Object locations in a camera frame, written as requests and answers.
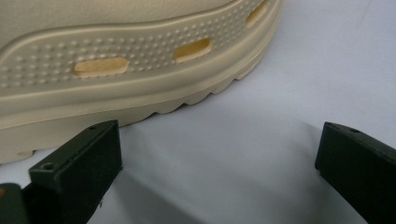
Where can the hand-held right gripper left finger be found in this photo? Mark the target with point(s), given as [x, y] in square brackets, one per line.
[77, 174]

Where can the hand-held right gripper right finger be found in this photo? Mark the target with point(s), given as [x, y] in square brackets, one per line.
[361, 171]

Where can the beige clog shoe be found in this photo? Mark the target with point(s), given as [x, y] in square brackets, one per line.
[124, 37]

